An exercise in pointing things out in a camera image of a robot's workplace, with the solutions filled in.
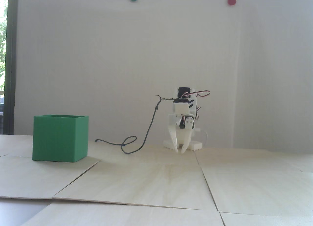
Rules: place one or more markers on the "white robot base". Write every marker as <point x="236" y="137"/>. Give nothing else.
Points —
<point x="197" y="145"/>

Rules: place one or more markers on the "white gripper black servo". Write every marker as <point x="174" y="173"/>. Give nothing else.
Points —
<point x="182" y="134"/>

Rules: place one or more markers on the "green box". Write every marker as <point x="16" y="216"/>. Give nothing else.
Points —
<point x="58" y="140"/>

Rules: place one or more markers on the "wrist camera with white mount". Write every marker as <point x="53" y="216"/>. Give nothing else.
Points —
<point x="181" y="108"/>

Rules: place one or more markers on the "dark window frame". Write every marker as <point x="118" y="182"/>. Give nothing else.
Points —
<point x="11" y="64"/>

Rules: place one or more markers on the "red round magnet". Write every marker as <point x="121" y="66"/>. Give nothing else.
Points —
<point x="231" y="1"/>

